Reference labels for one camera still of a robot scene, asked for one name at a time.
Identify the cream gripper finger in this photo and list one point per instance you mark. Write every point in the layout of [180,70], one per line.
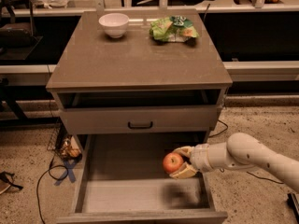
[184,151]
[185,171]

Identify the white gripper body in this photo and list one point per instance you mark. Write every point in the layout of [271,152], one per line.
[200,158]

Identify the red apple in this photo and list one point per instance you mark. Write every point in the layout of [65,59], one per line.
[172,162]

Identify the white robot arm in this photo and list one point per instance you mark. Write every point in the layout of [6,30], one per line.
[240,152]

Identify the grey top drawer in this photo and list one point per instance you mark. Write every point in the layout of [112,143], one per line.
[165,119]

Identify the open grey middle drawer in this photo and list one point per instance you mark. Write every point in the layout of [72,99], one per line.
[122,181]

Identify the grey drawer cabinet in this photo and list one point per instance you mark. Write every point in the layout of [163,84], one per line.
[96,71]

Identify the black object floor right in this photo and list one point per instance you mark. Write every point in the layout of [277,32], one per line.
[293,202]

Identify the blue tape cross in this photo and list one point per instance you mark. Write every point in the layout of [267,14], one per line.
[68,172]

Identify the green chip bag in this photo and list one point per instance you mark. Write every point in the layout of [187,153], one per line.
[172,29]

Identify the white ceramic bowl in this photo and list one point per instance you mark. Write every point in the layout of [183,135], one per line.
[114,24]

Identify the black chair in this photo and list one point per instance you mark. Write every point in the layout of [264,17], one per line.
[17,39]

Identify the black drawer handle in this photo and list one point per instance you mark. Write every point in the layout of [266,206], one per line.
[139,126]

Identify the wire basket with items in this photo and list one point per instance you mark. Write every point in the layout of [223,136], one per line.
[63,144]

